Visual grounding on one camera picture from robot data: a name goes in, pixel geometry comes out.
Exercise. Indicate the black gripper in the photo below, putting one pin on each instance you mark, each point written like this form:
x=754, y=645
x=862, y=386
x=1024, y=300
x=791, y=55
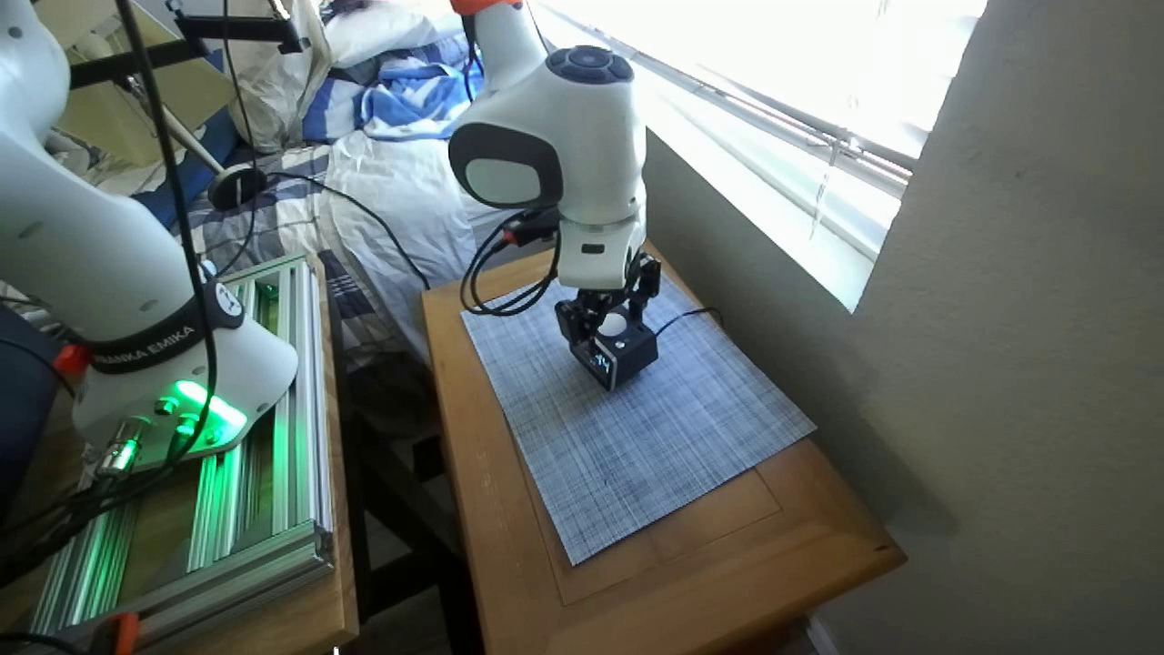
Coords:
x=613, y=287

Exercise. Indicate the white bed sheet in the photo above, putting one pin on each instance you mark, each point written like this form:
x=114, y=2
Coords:
x=400, y=195

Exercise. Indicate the black tripod stand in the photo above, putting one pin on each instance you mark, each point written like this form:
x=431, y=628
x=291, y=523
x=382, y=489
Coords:
x=183, y=122

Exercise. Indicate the grey woven placemat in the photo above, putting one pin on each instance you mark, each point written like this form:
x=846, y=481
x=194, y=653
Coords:
x=642, y=448

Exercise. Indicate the wooden side table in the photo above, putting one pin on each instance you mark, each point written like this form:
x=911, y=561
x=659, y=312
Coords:
x=728, y=584

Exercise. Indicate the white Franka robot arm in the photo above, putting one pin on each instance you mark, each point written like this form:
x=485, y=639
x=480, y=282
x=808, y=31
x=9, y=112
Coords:
x=567, y=132

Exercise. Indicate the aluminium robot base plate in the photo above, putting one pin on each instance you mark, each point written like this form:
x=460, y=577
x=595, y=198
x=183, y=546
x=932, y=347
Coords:
x=268, y=486

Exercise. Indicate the blue white patterned blanket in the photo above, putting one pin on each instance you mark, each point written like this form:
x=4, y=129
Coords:
x=400, y=94

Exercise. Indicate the orange clamp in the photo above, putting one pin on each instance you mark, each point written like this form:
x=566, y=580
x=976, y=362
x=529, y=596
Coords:
x=122, y=635

